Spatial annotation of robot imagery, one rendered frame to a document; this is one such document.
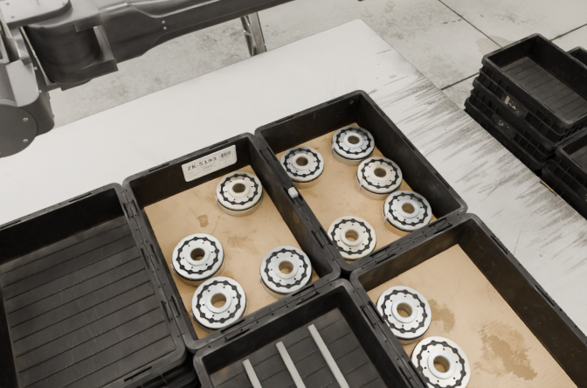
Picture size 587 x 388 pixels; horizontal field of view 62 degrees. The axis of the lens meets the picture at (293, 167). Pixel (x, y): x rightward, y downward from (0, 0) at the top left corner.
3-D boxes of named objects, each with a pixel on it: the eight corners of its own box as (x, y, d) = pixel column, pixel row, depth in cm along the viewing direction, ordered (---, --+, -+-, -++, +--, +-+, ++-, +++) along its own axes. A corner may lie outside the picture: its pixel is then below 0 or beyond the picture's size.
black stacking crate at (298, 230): (134, 211, 110) (120, 181, 101) (252, 163, 119) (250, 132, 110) (199, 373, 89) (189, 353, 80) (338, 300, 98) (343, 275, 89)
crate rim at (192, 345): (122, 185, 102) (119, 179, 100) (251, 136, 111) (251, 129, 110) (190, 358, 81) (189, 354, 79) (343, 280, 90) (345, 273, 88)
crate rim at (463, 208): (251, 136, 111) (251, 129, 110) (361, 94, 120) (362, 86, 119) (343, 280, 90) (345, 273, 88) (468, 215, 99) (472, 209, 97)
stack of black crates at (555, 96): (448, 137, 214) (480, 56, 179) (497, 113, 224) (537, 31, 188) (515, 203, 193) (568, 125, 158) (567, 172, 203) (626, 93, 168)
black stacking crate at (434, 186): (254, 162, 119) (252, 131, 110) (355, 121, 128) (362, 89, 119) (339, 299, 98) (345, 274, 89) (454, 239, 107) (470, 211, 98)
